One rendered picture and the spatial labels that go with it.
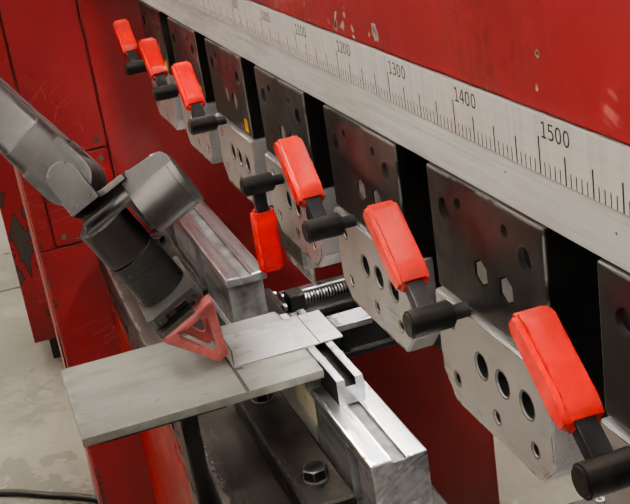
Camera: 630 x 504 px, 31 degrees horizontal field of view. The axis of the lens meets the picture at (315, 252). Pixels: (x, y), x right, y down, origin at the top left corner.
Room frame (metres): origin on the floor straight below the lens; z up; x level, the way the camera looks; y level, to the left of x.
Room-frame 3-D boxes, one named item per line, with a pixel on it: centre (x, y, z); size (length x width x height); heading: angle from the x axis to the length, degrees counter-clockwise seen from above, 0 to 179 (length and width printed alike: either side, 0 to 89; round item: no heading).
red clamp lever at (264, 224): (1.02, 0.04, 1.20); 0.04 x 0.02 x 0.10; 106
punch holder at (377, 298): (0.82, -0.08, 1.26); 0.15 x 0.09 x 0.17; 16
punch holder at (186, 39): (1.40, 0.08, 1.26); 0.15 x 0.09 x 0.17; 16
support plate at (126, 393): (1.14, 0.16, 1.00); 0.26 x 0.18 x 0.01; 106
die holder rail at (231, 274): (1.71, 0.17, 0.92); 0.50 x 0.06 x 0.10; 16
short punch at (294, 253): (1.19, 0.02, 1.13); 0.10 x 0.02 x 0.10; 16
